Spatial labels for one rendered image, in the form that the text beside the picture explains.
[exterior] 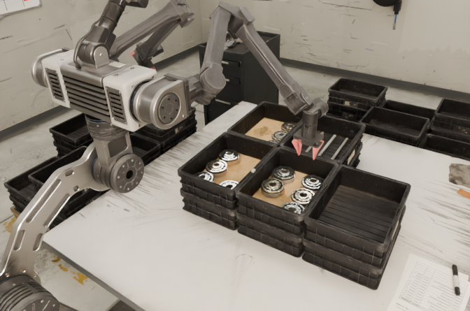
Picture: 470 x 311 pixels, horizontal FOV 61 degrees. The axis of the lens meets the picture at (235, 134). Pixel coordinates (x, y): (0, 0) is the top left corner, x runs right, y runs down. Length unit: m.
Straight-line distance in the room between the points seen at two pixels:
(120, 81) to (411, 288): 1.24
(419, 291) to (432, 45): 3.46
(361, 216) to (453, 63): 3.30
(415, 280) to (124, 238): 1.18
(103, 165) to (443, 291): 1.28
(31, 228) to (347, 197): 1.21
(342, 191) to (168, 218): 0.79
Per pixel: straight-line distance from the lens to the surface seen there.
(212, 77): 1.24
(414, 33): 4.80
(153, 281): 1.66
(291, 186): 1.82
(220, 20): 1.48
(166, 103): 1.12
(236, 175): 1.89
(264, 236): 1.71
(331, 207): 1.74
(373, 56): 4.98
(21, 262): 1.48
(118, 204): 2.03
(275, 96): 3.82
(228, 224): 1.78
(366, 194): 1.84
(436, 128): 3.21
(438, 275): 1.77
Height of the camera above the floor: 1.95
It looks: 30 degrees down
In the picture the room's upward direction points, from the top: 2 degrees counter-clockwise
